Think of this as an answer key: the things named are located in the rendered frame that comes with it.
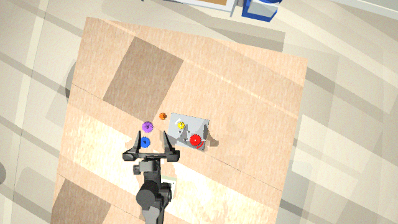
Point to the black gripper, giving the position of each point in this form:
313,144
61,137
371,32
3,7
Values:
170,154

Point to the red gear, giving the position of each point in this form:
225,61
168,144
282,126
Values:
193,142

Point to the blue gear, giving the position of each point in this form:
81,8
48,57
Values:
145,142

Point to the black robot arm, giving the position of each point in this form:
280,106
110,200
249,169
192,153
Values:
153,195

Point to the orange gear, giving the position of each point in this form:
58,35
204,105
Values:
162,116

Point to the purple gear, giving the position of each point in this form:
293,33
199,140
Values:
147,127

